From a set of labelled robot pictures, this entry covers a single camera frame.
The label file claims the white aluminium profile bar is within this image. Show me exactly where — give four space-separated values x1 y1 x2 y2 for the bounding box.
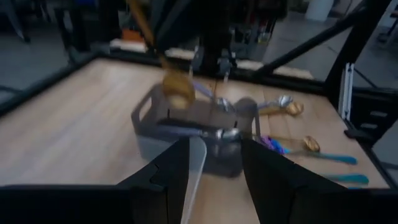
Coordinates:
338 62 356 121

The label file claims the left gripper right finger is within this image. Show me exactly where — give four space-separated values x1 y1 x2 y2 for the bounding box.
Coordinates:
241 138 398 224

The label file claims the white cylinder container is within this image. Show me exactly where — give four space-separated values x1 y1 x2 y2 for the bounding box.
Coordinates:
303 0 335 22

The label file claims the orange box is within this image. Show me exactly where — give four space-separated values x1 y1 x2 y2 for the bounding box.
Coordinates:
121 28 146 43

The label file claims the frosted white plastic bin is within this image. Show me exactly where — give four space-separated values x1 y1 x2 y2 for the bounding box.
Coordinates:
179 136 208 224

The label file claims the dark grey plastic bin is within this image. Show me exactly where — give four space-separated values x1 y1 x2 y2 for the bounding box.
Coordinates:
130 83 261 179

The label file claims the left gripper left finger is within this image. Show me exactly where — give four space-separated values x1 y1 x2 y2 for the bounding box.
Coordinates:
0 137 191 224

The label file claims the black aluminium rig frame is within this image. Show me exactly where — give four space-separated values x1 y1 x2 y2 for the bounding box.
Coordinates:
0 0 398 190

